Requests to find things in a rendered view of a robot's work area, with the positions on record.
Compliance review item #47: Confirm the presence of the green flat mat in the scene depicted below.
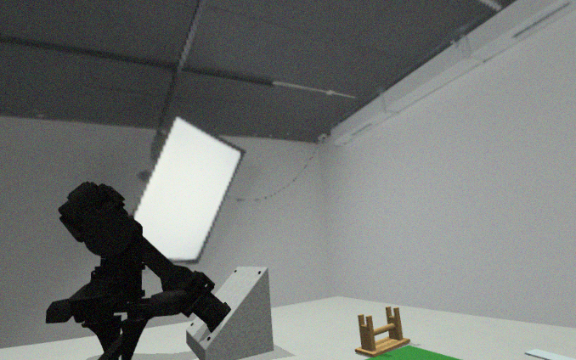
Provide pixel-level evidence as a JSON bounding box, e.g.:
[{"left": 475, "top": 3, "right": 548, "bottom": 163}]
[{"left": 365, "top": 345, "right": 460, "bottom": 360}]

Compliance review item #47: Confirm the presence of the red putter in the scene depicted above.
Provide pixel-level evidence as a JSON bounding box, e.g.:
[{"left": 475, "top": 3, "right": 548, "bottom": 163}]
[{"left": 98, "top": 333, "right": 122, "bottom": 360}]

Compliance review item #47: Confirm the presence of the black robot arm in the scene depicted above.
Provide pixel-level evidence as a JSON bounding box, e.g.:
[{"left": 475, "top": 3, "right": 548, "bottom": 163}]
[{"left": 58, "top": 181, "right": 231, "bottom": 333}]

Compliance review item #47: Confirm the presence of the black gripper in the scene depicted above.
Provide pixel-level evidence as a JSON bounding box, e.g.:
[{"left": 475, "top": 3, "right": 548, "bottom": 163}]
[{"left": 45, "top": 256, "right": 189, "bottom": 360}]

